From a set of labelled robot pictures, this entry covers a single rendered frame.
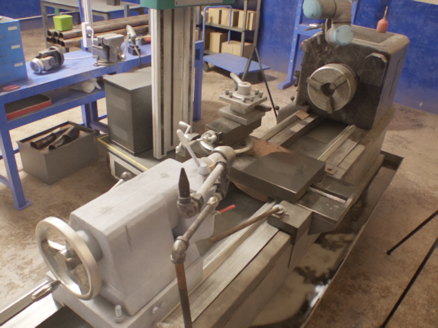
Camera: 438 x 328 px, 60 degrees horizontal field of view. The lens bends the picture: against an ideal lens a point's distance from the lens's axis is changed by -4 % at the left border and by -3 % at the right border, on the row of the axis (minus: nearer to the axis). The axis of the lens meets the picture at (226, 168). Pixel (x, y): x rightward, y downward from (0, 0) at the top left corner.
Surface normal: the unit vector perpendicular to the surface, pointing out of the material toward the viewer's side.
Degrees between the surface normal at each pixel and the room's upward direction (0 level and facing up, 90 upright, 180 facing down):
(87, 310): 90
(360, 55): 90
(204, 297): 0
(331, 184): 0
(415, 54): 90
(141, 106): 90
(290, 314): 0
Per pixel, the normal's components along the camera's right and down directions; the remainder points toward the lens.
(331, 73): -0.56, 0.39
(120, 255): 0.82, 0.12
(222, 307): 0.07, -0.86
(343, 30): 0.03, 0.38
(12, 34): 0.83, 0.34
